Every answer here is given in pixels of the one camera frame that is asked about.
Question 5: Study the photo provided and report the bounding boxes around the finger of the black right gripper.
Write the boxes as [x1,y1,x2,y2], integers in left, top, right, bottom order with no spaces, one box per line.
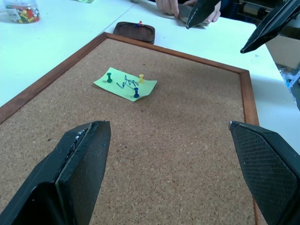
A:
[240,0,300,54]
[185,0,222,30]

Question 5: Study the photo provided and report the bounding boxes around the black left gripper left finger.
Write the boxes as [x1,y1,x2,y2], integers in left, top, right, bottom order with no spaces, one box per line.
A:
[0,120,112,225]

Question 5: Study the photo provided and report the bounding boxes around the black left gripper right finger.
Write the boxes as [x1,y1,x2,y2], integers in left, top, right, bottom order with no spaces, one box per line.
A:
[228,120,300,225]

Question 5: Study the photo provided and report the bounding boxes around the grey stack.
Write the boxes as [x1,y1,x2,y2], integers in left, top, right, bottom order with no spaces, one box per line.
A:
[177,4,210,28]

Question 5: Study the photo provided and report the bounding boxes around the yellow-green sticky note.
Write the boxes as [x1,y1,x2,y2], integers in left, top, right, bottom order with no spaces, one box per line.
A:
[93,67,158,103]

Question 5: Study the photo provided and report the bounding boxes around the clear jar of push pins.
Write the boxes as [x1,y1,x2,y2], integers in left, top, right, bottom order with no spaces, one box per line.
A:
[0,0,42,24]

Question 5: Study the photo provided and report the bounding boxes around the person's left hand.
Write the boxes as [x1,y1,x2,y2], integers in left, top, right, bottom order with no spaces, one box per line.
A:
[205,4,222,23]

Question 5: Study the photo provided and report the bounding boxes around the person's right hand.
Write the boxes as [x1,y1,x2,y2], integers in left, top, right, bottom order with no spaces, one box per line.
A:
[155,0,183,19]

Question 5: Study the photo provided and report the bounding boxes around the black machine with brass strip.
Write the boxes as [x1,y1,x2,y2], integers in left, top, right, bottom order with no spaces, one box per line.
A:
[236,0,289,25]

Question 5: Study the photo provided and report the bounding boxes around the brown cardboard box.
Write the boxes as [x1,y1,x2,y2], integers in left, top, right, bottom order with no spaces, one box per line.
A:
[266,30,300,69]

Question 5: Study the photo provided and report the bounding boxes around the dark brown wooden tray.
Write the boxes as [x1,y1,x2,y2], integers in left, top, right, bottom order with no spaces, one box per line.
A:
[113,21,156,45]

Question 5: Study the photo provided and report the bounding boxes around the silver metal frame parts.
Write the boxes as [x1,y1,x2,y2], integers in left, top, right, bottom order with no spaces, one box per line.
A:
[278,63,300,101]

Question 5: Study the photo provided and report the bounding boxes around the cork board with wooden frame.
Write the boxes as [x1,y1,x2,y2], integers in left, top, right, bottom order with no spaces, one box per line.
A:
[0,32,269,225]

